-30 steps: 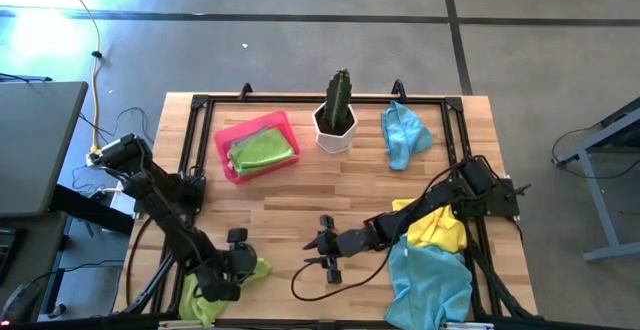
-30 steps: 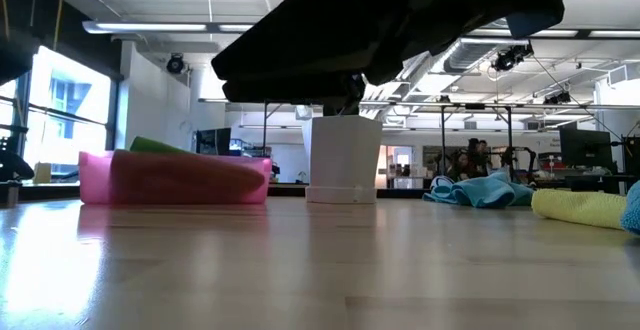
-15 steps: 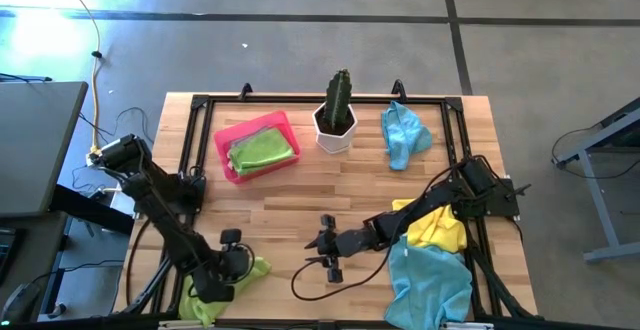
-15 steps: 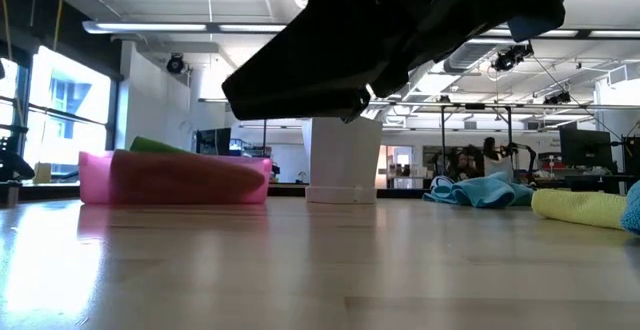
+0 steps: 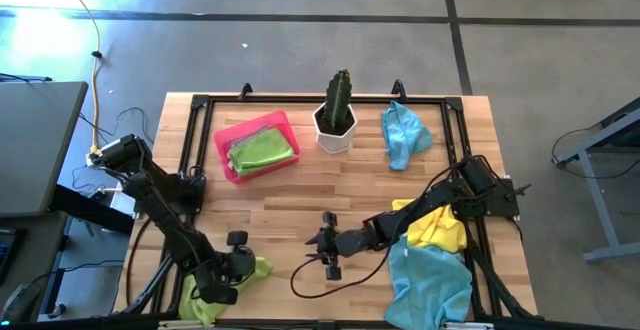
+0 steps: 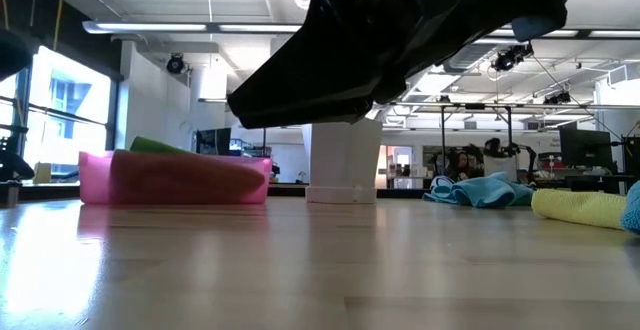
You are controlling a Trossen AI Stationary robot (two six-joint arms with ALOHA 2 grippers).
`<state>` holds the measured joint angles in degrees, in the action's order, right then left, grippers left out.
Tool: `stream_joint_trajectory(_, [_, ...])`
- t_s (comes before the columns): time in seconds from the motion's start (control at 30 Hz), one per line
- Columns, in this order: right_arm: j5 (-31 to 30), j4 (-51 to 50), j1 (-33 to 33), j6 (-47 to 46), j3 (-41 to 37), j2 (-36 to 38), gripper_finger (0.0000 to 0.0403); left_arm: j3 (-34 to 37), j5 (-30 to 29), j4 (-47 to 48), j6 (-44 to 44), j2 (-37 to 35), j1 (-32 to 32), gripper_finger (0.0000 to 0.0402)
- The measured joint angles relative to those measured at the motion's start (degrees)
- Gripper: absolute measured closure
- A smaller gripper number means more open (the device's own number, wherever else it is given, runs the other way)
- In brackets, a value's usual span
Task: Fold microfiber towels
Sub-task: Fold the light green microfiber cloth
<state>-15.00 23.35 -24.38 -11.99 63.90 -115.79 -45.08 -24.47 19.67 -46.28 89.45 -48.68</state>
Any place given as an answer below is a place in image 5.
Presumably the dark desk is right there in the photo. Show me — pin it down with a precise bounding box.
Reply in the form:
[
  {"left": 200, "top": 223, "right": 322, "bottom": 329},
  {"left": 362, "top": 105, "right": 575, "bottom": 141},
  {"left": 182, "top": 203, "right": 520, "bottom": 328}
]
[{"left": 0, "top": 211, "right": 69, "bottom": 321}]

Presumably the yellow floor cable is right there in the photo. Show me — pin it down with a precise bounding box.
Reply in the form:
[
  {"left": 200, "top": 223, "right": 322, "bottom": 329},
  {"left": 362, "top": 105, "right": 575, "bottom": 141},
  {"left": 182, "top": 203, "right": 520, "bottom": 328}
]
[{"left": 52, "top": 0, "right": 109, "bottom": 168}]

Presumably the black metal table frame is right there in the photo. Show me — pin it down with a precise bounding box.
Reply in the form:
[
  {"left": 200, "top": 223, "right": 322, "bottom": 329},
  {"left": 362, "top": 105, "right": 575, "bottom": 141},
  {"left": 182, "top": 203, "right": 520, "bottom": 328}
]
[{"left": 119, "top": 80, "right": 539, "bottom": 321}]

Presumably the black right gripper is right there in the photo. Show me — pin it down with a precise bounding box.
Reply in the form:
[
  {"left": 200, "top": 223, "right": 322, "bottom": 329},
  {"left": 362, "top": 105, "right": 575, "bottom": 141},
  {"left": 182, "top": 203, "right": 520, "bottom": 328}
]
[{"left": 304, "top": 211, "right": 354, "bottom": 282}]

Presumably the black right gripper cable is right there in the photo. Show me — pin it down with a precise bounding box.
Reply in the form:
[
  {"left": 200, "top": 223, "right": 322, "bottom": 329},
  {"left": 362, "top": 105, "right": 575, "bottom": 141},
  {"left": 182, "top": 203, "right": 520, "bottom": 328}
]
[{"left": 289, "top": 189, "right": 431, "bottom": 301}]

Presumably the pink plastic bin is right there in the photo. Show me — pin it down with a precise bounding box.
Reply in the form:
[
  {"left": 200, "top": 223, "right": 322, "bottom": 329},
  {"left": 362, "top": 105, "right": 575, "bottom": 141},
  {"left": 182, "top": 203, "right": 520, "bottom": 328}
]
[{"left": 213, "top": 109, "right": 303, "bottom": 186}]

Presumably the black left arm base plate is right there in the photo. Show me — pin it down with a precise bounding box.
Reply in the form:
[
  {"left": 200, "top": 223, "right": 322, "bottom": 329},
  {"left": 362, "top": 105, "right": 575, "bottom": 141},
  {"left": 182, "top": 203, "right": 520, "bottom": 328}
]
[{"left": 132, "top": 173, "right": 208, "bottom": 219}]

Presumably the black floor cable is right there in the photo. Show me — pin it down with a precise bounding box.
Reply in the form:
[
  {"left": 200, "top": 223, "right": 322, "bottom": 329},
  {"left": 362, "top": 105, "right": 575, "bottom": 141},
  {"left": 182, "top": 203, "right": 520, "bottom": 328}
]
[
  {"left": 77, "top": 105, "right": 156, "bottom": 146},
  {"left": 549, "top": 126, "right": 640, "bottom": 181}
]

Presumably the black computer mouse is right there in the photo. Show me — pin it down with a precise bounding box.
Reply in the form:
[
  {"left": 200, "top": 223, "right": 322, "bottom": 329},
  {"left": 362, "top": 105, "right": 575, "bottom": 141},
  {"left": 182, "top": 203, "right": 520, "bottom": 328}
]
[{"left": 0, "top": 282, "right": 42, "bottom": 324}]

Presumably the dark green cactus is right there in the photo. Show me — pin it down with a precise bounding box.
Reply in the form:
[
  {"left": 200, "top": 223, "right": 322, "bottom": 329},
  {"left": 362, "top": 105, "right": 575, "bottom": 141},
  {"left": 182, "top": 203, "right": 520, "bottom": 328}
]
[{"left": 322, "top": 68, "right": 353, "bottom": 131}]

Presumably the grey desk top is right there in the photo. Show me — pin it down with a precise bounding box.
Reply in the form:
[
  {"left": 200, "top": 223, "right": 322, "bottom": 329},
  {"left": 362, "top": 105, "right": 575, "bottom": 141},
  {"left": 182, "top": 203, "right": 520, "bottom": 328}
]
[{"left": 0, "top": 80, "right": 90, "bottom": 220}]

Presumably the large teal microfiber towel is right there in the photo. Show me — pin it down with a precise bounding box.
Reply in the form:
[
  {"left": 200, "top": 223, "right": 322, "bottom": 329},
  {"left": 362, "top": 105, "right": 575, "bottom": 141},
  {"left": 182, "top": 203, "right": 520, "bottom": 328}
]
[{"left": 383, "top": 234, "right": 474, "bottom": 330}]

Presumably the lime green microfiber towel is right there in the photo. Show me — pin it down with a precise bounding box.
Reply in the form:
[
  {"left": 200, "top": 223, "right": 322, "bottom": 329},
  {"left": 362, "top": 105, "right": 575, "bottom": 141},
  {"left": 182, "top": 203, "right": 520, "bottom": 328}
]
[{"left": 178, "top": 255, "right": 275, "bottom": 329}]

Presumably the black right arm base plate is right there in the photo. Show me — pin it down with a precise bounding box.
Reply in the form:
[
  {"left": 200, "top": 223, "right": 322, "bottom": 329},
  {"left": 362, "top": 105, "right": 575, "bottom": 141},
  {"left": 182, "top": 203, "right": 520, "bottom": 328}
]
[{"left": 448, "top": 177, "right": 521, "bottom": 220}]

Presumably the yellow microfiber towel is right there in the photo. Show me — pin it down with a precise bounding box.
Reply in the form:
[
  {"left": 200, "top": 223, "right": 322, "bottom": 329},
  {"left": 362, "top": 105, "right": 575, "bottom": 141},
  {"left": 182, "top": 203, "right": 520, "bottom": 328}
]
[{"left": 391, "top": 198, "right": 469, "bottom": 255}]

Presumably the grey metal stand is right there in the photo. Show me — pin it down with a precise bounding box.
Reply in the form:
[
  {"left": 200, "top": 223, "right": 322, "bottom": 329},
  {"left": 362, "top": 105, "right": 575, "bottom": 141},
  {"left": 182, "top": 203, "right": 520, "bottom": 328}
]
[{"left": 552, "top": 97, "right": 640, "bottom": 265}]

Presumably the black desk crossbar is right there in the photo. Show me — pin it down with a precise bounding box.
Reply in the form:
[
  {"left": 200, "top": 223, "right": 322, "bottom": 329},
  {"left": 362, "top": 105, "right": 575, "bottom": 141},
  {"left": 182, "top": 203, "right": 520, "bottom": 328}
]
[{"left": 49, "top": 183, "right": 136, "bottom": 237}]

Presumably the white hexagonal plant pot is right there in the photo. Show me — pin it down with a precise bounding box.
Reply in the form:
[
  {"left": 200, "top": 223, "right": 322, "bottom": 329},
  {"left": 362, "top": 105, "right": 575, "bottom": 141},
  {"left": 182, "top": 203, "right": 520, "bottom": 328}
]
[{"left": 312, "top": 102, "right": 359, "bottom": 155}]

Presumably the small light blue towel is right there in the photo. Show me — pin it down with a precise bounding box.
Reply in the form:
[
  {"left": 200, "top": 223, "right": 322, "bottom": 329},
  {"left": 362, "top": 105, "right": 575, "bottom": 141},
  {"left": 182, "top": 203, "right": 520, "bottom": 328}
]
[{"left": 380, "top": 100, "right": 434, "bottom": 173}]

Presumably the white power box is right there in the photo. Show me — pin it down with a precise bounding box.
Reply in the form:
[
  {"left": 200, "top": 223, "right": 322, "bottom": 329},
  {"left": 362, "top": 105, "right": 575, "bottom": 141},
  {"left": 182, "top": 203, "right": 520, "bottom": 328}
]
[{"left": 106, "top": 189, "right": 139, "bottom": 218}]

